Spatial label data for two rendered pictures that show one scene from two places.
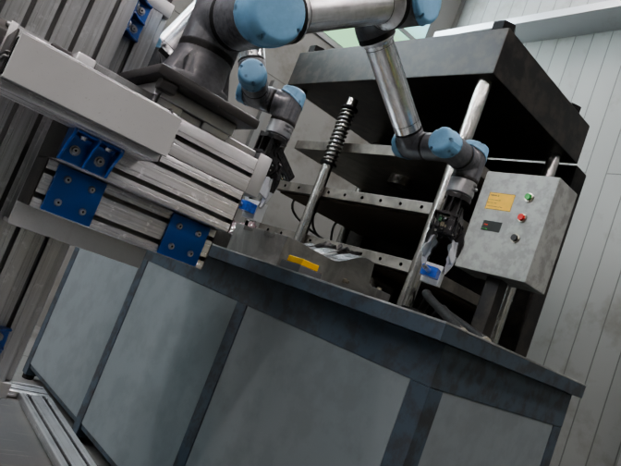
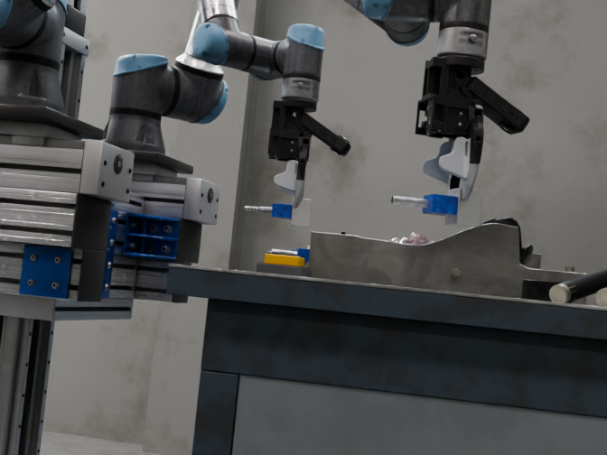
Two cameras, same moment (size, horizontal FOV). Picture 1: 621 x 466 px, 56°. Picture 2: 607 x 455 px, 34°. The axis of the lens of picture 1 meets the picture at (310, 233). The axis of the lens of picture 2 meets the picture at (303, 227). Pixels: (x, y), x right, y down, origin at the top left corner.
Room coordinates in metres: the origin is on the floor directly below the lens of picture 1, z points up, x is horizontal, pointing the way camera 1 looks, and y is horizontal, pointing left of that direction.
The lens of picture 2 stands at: (0.43, -1.37, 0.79)
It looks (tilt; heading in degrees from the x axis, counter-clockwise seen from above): 3 degrees up; 51
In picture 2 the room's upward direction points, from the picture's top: 6 degrees clockwise
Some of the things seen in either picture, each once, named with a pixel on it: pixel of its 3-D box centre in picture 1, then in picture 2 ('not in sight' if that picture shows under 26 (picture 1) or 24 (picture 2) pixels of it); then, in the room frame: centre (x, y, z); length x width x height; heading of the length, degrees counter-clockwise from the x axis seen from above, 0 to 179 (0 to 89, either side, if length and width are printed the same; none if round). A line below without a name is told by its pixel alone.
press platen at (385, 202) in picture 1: (391, 222); not in sight; (2.93, -0.37, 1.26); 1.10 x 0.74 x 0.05; 41
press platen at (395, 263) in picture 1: (374, 268); not in sight; (2.93, -0.37, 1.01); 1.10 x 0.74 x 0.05; 41
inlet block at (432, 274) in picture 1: (429, 271); (434, 204); (1.53, -0.33, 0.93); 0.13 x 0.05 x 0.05; 154
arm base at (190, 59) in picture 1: (198, 74); (23, 87); (1.15, 0.33, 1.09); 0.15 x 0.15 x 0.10
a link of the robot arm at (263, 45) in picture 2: (256, 92); (267, 59); (1.65, 0.29, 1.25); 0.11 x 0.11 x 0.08; 88
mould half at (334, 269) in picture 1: (315, 262); (448, 259); (1.88, -0.05, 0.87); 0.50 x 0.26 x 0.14; 131
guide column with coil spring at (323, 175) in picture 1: (306, 220); not in sight; (2.81, 0.04, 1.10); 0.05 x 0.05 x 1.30
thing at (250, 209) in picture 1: (243, 204); (277, 210); (1.65, 0.20, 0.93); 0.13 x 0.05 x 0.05; 140
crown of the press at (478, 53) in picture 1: (418, 131); not in sight; (2.90, -0.33, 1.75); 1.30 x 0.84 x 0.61; 41
